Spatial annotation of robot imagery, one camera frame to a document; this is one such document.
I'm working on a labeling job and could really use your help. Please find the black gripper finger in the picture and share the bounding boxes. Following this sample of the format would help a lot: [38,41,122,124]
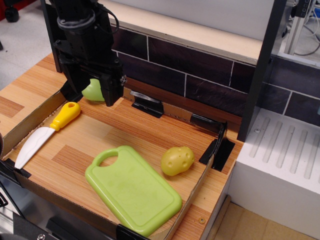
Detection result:
[99,74,124,107]
[60,61,90,102]

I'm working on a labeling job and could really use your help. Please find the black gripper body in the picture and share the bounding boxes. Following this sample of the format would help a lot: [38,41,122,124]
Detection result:
[54,18,126,85]

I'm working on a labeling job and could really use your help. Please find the yellow handled white toy knife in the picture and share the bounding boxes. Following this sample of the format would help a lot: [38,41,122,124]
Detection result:
[14,102,81,170]

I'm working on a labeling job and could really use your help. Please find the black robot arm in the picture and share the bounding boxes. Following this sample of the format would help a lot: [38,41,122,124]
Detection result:
[51,0,127,107]

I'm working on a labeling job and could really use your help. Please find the green plastic cutting board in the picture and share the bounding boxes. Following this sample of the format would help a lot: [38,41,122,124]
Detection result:
[85,145,182,237]

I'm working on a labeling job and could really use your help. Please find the cardboard fence with black tape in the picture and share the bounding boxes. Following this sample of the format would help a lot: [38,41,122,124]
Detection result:
[0,85,238,240]

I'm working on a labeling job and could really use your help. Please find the green toy pear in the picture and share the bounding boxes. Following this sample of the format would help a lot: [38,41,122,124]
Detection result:
[81,78,105,102]

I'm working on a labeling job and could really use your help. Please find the black caster wheel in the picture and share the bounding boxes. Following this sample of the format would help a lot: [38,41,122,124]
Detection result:
[4,5,19,23]

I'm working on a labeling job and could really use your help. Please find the yellow toy potato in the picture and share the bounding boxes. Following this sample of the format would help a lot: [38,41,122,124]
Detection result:
[160,146,195,176]

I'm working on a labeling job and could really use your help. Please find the white ridged sink drainboard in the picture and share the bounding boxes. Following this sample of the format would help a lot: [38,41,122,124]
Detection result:
[228,109,320,239]

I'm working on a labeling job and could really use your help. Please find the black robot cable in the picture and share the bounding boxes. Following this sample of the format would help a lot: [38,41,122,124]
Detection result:
[99,4,120,46]

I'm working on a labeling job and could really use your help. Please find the dark shelf frame with ledge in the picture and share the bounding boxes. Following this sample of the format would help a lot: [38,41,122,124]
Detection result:
[40,0,288,143]

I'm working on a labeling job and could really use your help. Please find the aluminium profile post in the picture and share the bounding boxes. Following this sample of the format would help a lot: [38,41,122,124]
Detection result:
[284,0,316,57]

